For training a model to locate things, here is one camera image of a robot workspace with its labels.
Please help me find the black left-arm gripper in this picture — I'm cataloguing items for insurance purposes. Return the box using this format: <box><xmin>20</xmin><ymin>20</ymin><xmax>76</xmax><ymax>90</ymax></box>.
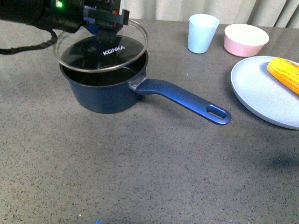
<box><xmin>0</xmin><ymin>0</ymin><xmax>130</xmax><ymax>39</ymax></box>

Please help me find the glass pot lid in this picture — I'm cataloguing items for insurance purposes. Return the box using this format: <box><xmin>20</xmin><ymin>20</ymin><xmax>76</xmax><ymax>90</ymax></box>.
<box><xmin>53</xmin><ymin>20</ymin><xmax>148</xmax><ymax>73</ymax></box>

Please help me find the yellow corn cob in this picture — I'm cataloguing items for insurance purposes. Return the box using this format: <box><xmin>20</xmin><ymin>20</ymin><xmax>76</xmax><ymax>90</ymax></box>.
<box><xmin>267</xmin><ymin>57</ymin><xmax>299</xmax><ymax>95</ymax></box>

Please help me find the dark blue saucepan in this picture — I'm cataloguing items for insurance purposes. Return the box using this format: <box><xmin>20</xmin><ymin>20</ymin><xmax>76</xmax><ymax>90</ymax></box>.
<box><xmin>59</xmin><ymin>52</ymin><xmax>232</xmax><ymax>126</ymax></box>

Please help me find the light blue cup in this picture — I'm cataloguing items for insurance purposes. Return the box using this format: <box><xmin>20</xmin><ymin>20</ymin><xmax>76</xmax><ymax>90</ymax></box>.
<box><xmin>188</xmin><ymin>14</ymin><xmax>220</xmax><ymax>54</ymax></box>

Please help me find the pink bowl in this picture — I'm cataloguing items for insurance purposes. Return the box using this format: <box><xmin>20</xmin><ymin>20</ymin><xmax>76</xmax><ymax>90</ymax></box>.
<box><xmin>224</xmin><ymin>24</ymin><xmax>270</xmax><ymax>57</ymax></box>

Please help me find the light blue plate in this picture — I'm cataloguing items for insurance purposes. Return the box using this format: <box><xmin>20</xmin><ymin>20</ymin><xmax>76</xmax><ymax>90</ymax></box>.
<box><xmin>230</xmin><ymin>56</ymin><xmax>299</xmax><ymax>130</ymax></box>

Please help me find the white curtain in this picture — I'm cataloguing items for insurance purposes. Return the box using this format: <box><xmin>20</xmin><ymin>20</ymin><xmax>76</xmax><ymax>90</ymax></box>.
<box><xmin>121</xmin><ymin>0</ymin><xmax>299</xmax><ymax>28</ymax></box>

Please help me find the black left-arm cable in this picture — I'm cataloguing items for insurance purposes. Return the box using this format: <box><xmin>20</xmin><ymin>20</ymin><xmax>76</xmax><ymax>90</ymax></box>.
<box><xmin>0</xmin><ymin>29</ymin><xmax>58</xmax><ymax>56</ymax></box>

